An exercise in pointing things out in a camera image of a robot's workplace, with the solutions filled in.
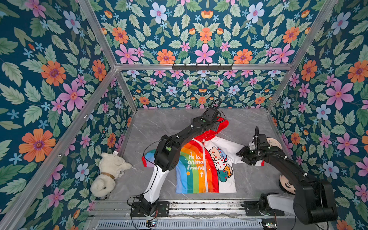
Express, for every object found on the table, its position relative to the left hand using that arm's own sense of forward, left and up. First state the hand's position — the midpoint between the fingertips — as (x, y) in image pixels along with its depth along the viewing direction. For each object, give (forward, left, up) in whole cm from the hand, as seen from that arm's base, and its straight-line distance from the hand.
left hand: (214, 121), depth 95 cm
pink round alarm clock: (-14, -40, -11) cm, 43 cm away
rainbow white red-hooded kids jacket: (-24, +7, -13) cm, 29 cm away
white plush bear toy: (-25, +63, -5) cm, 68 cm away
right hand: (-22, -13, -6) cm, 27 cm away
